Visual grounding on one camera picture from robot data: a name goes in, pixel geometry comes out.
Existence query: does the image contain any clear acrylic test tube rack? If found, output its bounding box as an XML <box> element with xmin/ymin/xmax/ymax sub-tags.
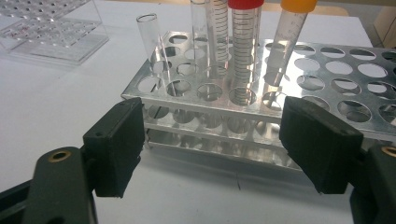
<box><xmin>0</xmin><ymin>0</ymin><xmax>110</xmax><ymax>66</ymax></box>

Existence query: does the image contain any perforated metal test tube rack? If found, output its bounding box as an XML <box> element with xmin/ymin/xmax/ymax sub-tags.
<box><xmin>120</xmin><ymin>30</ymin><xmax>396</xmax><ymax>175</ymax></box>

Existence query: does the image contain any light wooden cabinet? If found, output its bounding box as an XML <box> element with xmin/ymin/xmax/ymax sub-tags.
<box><xmin>373</xmin><ymin>5</ymin><xmax>396</xmax><ymax>49</ymax></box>

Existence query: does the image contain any orange-capped graduated test tube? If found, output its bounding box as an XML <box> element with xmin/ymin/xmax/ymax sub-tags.
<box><xmin>264</xmin><ymin>0</ymin><xmax>318</xmax><ymax>90</ymax></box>
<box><xmin>211</xmin><ymin>0</ymin><xmax>231</xmax><ymax>78</ymax></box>

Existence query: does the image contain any short open glass test tube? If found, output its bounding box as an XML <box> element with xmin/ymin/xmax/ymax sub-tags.
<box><xmin>135</xmin><ymin>13</ymin><xmax>172</xmax><ymax>97</ymax></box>

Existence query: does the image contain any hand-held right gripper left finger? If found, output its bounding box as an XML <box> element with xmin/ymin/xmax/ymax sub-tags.
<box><xmin>83</xmin><ymin>97</ymin><xmax>146</xmax><ymax>199</ymax></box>

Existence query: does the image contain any tall clear glass test tube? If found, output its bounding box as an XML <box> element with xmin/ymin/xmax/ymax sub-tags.
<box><xmin>190</xmin><ymin>0</ymin><xmax>214</xmax><ymax>78</ymax></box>

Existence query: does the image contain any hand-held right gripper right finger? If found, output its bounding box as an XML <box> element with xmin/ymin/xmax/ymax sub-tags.
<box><xmin>278</xmin><ymin>96</ymin><xmax>364</xmax><ymax>195</ymax></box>

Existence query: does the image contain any red-capped graduated test tube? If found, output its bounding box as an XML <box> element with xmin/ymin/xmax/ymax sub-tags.
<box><xmin>227</xmin><ymin>0</ymin><xmax>265</xmax><ymax>106</ymax></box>

